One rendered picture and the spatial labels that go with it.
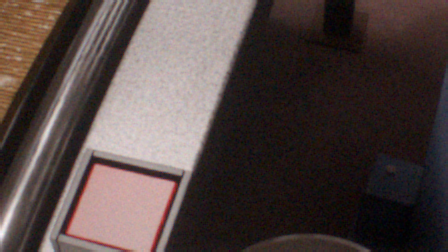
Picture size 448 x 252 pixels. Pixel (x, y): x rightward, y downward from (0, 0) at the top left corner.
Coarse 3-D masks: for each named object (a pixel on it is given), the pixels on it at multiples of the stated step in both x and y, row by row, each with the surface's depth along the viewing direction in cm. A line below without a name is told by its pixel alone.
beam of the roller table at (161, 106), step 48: (192, 0) 72; (240, 0) 71; (144, 48) 68; (192, 48) 68; (240, 48) 69; (144, 96) 66; (192, 96) 65; (240, 96) 72; (96, 144) 63; (144, 144) 63; (192, 144) 63; (192, 192) 62; (48, 240) 58
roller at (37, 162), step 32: (96, 0) 72; (128, 0) 72; (96, 32) 69; (128, 32) 71; (64, 64) 67; (96, 64) 68; (64, 96) 65; (96, 96) 67; (32, 128) 64; (64, 128) 64; (32, 160) 62; (64, 160) 63; (0, 192) 61; (32, 192) 60; (0, 224) 58; (32, 224) 59
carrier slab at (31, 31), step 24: (0, 0) 70; (24, 0) 69; (48, 0) 69; (72, 0) 70; (0, 24) 68; (24, 24) 68; (48, 24) 68; (0, 48) 66; (24, 48) 66; (48, 48) 67; (0, 72) 65; (24, 72) 65; (0, 96) 63; (24, 96) 65; (0, 120) 62
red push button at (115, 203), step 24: (96, 168) 60; (120, 168) 60; (96, 192) 59; (120, 192) 59; (144, 192) 59; (168, 192) 59; (96, 216) 58; (120, 216) 58; (144, 216) 58; (96, 240) 57; (120, 240) 56; (144, 240) 56
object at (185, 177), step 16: (96, 160) 61; (112, 160) 60; (128, 160) 60; (80, 176) 59; (160, 176) 60; (176, 176) 59; (192, 176) 59; (80, 192) 59; (64, 208) 58; (176, 208) 58; (64, 224) 57; (176, 224) 57; (64, 240) 56; (80, 240) 56; (160, 240) 56
